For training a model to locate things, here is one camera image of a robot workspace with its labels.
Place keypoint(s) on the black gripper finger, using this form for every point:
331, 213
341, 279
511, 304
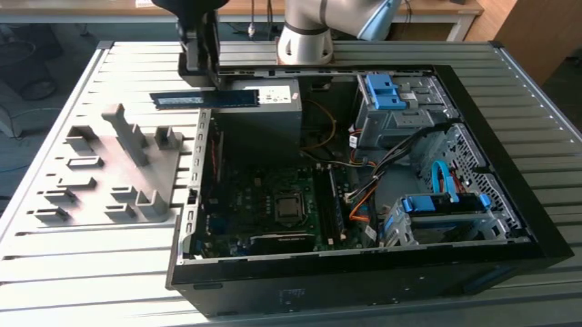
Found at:
212, 51

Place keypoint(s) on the blue-green RAM stick with label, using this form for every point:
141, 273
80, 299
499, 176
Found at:
182, 100

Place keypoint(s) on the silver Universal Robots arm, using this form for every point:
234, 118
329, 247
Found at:
305, 44

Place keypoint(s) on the black RAM slot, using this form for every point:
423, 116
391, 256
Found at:
323, 204

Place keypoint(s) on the white box on desk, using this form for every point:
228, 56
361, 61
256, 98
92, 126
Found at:
144, 3

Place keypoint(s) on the grey power supply unit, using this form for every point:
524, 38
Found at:
260, 129

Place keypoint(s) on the grey parts rack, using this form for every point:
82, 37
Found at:
118, 163

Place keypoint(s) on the black office chair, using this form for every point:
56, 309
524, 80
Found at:
28, 61

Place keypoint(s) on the dark green motherboard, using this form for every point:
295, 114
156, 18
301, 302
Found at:
241, 204

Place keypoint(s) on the grey metal drive cage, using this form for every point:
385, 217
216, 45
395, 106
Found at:
409, 119

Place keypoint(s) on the silver CPU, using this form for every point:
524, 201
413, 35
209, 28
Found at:
288, 207

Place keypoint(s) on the black CPU socket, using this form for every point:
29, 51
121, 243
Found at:
289, 223

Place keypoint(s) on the black graphics card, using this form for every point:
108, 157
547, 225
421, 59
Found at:
282, 242

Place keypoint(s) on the blue disk carrier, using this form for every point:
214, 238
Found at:
423, 204
389, 229

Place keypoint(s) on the wooden cabinet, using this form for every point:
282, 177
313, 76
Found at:
537, 34

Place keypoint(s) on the grey metal disk bay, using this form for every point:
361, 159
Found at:
455, 221

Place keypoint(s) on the black open PC case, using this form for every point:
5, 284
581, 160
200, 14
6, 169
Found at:
364, 282

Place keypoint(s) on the blue drive latch bracket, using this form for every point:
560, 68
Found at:
380, 89

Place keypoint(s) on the wooden desk with white frame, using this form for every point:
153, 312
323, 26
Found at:
432, 9

